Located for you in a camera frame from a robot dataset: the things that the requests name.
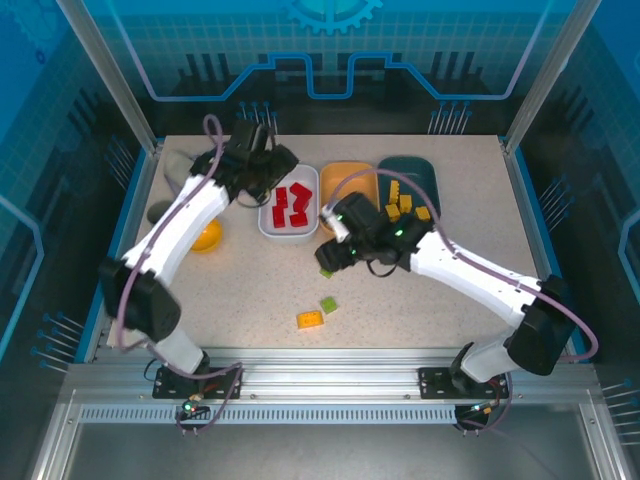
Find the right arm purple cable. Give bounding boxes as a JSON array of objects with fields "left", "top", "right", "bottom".
[{"left": 329, "top": 168, "right": 600, "bottom": 436}]

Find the slotted grey cable duct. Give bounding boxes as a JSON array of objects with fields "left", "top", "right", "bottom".
[{"left": 78, "top": 405, "right": 459, "bottom": 426}]

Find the yellow bowl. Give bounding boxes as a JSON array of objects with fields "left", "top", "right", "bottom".
[{"left": 192, "top": 219, "right": 224, "bottom": 254}]

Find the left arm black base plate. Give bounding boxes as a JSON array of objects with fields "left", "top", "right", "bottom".
[{"left": 152, "top": 367, "right": 245, "bottom": 400}]

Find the orange plastic container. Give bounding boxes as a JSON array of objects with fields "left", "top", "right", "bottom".
[{"left": 319, "top": 159, "right": 380, "bottom": 236}]

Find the aluminium mounting rail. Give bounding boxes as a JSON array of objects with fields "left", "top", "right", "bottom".
[{"left": 64, "top": 347, "right": 601, "bottom": 407}]

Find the white plastic container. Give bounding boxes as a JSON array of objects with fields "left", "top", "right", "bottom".
[{"left": 257, "top": 163, "right": 320, "bottom": 246}]

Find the aluminium frame post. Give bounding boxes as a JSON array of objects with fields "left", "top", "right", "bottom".
[
  {"left": 502, "top": 0, "right": 604, "bottom": 156},
  {"left": 55, "top": 0, "right": 165, "bottom": 154}
]

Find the dark teal plastic container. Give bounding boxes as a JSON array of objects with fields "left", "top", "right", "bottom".
[{"left": 377, "top": 155, "right": 442, "bottom": 226}]

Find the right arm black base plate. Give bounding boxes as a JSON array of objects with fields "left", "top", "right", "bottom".
[{"left": 417, "top": 367, "right": 510, "bottom": 400}]

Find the small connector with green light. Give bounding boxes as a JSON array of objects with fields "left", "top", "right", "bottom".
[
  {"left": 467, "top": 399, "right": 501, "bottom": 419},
  {"left": 180, "top": 394, "right": 211, "bottom": 419}
]

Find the grey cup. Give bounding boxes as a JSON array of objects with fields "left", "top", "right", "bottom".
[{"left": 147, "top": 200, "right": 176, "bottom": 226}]

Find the blue table side rail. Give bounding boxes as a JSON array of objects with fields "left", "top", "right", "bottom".
[
  {"left": 74, "top": 139, "right": 166, "bottom": 364},
  {"left": 499, "top": 137, "right": 594, "bottom": 364}
]

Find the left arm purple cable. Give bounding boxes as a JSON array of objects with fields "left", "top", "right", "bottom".
[{"left": 114, "top": 113, "right": 246, "bottom": 436}]

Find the beige cloth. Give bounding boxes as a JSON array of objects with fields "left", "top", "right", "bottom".
[{"left": 163, "top": 149, "right": 199, "bottom": 184}]

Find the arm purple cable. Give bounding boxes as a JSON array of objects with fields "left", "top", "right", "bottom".
[
  {"left": 114, "top": 113, "right": 246, "bottom": 436},
  {"left": 329, "top": 168, "right": 600, "bottom": 436}
]

